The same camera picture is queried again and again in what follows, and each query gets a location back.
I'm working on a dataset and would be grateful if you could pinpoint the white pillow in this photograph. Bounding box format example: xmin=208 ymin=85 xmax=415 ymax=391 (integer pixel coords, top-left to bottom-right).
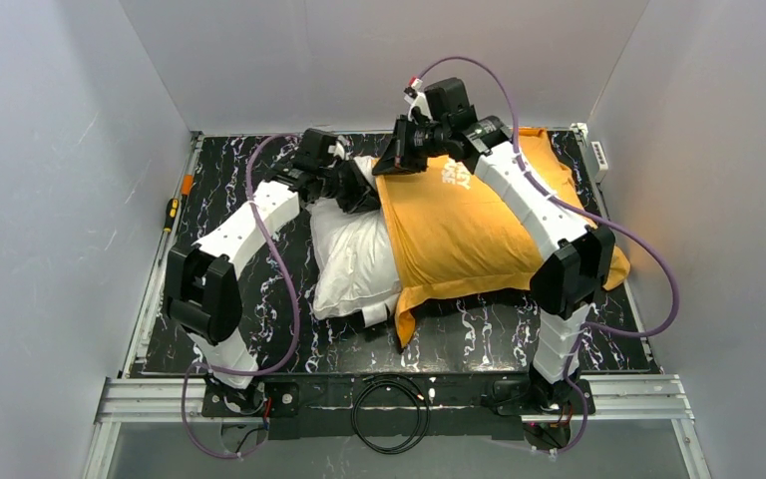
xmin=306 ymin=155 xmax=403 ymax=329

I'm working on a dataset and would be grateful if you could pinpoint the orange printed pillowcase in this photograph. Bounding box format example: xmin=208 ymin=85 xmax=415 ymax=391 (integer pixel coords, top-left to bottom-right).
xmin=374 ymin=127 xmax=632 ymax=349

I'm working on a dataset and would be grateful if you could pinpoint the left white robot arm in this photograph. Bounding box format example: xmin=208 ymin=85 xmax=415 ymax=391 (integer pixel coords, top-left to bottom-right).
xmin=162 ymin=129 xmax=380 ymax=390

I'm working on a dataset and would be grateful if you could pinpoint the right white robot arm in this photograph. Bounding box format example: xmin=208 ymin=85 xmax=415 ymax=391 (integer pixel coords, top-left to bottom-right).
xmin=373 ymin=77 xmax=614 ymax=384

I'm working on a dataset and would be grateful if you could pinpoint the white power strip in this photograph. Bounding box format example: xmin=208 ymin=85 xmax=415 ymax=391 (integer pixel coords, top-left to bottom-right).
xmin=588 ymin=141 xmax=609 ymax=184

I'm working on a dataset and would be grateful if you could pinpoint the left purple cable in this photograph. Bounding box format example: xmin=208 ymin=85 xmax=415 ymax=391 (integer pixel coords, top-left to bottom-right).
xmin=180 ymin=134 xmax=302 ymax=461

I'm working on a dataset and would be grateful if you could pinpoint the purple cable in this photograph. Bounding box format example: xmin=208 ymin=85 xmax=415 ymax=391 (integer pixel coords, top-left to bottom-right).
xmin=416 ymin=56 xmax=682 ymax=457
xmin=180 ymin=134 xmax=302 ymax=461

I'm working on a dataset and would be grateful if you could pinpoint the yellow handled screwdriver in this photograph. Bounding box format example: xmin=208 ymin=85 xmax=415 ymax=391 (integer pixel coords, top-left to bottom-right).
xmin=163 ymin=174 xmax=193 ymax=233

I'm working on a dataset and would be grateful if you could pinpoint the black cable loop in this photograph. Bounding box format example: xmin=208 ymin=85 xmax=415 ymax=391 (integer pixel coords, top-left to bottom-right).
xmin=350 ymin=373 xmax=432 ymax=456

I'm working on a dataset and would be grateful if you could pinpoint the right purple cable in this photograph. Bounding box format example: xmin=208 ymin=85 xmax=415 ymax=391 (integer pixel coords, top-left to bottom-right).
xmin=416 ymin=56 xmax=682 ymax=457

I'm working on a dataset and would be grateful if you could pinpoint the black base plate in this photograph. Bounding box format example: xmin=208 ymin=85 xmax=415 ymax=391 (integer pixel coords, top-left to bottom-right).
xmin=200 ymin=373 xmax=594 ymax=446

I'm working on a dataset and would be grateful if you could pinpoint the aluminium frame rail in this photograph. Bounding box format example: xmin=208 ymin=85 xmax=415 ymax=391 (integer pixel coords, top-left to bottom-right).
xmin=81 ymin=374 xmax=711 ymax=478

